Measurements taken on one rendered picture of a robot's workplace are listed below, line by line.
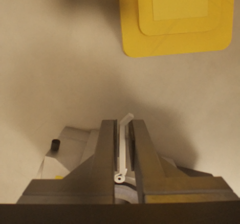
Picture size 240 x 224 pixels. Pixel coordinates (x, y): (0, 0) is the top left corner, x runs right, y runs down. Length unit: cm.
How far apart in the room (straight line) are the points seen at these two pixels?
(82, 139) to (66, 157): 4
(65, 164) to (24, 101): 12
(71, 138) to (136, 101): 10
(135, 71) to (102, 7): 9
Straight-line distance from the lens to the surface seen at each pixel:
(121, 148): 16
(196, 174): 29
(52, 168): 22
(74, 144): 24
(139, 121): 15
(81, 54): 24
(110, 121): 15
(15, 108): 29
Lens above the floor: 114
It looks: 74 degrees down
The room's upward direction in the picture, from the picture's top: 178 degrees clockwise
